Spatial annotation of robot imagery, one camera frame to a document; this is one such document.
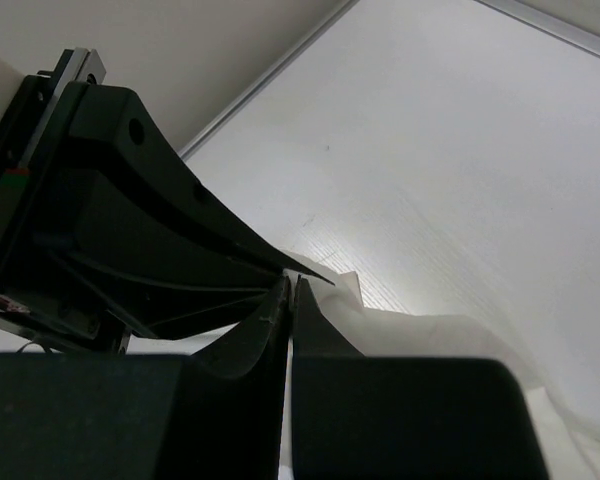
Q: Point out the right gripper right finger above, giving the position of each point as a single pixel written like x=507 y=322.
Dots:
x=381 y=417

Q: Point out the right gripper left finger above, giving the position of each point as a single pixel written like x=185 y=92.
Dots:
x=130 y=400

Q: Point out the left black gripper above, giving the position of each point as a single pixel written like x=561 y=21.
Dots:
x=133 y=235

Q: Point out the white t shirt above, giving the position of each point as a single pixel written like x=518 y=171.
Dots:
x=571 y=448

